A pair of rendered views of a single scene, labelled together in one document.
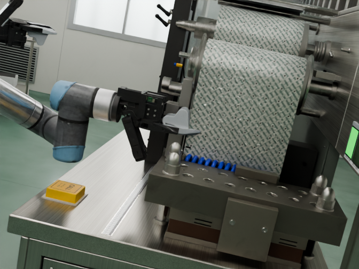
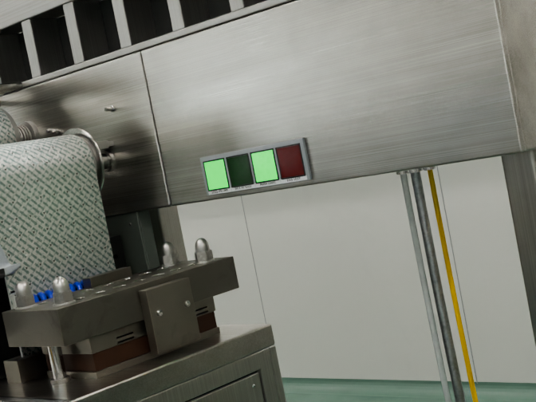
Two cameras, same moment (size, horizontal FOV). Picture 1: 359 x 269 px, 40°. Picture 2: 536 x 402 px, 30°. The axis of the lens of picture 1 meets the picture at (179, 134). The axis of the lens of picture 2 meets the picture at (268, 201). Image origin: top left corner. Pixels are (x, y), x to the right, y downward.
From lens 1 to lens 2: 109 cm
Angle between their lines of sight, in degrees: 52
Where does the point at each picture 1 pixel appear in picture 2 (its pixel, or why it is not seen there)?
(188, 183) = (98, 298)
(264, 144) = (88, 246)
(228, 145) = (53, 266)
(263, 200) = (167, 277)
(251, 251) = (186, 333)
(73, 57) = not seen: outside the picture
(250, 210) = (167, 290)
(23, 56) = not seen: outside the picture
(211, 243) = (141, 356)
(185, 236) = (116, 365)
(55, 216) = not seen: outside the picture
